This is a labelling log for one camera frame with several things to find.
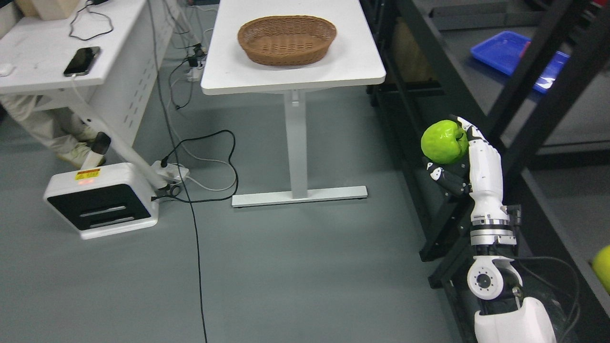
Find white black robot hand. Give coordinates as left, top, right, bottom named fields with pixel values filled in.
left=424, top=116, right=509, bottom=225

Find green apple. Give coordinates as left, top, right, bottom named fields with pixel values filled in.
left=420, top=120, right=469, bottom=164

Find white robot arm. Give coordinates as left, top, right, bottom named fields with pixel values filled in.
left=467, top=205, right=557, bottom=343

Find black metal shelf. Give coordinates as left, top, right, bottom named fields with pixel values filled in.
left=360, top=0, right=609, bottom=343

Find yellow-green fruit on shelf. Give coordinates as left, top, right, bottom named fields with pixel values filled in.
left=592, top=245, right=610, bottom=294

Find blue plastic tray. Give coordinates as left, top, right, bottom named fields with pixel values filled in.
left=470, top=30, right=570, bottom=94

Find white table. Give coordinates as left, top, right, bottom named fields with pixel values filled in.
left=201, top=0, right=386, bottom=208

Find brown wicker basket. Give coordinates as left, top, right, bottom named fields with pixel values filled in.
left=237, top=15, right=337, bottom=66

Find white power strip far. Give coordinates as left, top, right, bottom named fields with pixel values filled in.
left=186, top=56, right=205, bottom=82

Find white floor power strip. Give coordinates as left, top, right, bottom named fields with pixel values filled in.
left=151, top=161, right=190, bottom=184

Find white machine with warning label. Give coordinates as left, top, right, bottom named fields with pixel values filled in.
left=43, top=162, right=159, bottom=240

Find white side desk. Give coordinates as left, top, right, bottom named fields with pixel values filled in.
left=0, top=0, right=185, bottom=189

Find black smartphone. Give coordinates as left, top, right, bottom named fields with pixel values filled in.
left=63, top=46, right=101, bottom=77

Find person leg beige trousers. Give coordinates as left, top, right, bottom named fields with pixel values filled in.
left=1, top=95, right=98, bottom=169

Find beige tissue box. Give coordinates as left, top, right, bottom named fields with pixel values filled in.
left=14, top=0, right=79, bottom=21

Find black cable on desk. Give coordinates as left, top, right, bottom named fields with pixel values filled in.
left=69, top=0, right=114, bottom=41

